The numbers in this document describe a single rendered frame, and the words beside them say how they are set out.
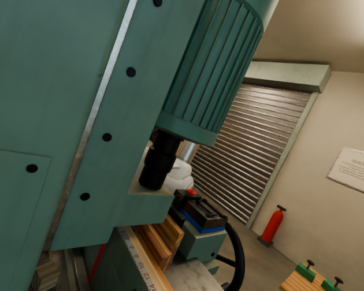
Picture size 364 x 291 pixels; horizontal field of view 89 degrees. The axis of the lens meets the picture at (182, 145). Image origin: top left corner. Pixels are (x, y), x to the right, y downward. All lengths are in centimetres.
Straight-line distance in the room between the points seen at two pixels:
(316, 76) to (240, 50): 302
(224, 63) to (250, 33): 7
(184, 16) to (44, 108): 19
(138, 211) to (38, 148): 23
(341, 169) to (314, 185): 37
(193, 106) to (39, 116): 20
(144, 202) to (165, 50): 26
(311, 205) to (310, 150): 76
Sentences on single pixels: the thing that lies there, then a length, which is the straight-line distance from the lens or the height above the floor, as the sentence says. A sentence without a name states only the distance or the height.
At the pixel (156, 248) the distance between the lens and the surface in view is 41.
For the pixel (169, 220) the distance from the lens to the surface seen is 45.
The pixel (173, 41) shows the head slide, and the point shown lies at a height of 128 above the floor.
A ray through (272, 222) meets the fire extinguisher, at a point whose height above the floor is 35.
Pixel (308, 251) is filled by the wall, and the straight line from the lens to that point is 334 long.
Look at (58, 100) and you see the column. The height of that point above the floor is 117.
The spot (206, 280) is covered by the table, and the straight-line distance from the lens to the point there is 50.
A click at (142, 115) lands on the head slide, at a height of 118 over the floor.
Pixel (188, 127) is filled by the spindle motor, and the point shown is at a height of 119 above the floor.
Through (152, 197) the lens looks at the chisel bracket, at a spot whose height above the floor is 104.
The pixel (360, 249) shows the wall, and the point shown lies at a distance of 325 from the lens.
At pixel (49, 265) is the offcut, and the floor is 83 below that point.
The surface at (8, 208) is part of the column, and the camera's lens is 23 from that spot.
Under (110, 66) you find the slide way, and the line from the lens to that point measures 23.
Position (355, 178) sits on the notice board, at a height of 137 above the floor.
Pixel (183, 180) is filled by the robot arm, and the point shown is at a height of 89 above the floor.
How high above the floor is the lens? 120
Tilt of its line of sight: 7 degrees down
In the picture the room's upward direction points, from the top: 23 degrees clockwise
